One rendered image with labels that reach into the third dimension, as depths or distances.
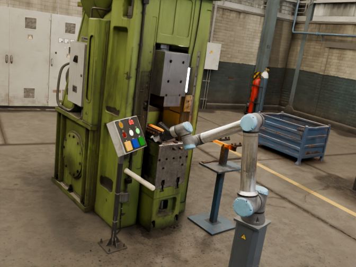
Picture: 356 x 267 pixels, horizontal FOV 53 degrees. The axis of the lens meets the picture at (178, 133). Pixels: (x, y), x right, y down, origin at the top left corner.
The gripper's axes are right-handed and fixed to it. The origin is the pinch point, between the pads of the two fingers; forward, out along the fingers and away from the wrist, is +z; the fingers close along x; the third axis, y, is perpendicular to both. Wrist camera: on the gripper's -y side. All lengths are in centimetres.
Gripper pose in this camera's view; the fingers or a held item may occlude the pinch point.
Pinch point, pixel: (151, 136)
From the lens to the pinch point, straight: 303.6
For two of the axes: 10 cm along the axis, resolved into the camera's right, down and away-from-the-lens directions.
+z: -8.4, 2.8, 4.7
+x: 4.4, -1.7, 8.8
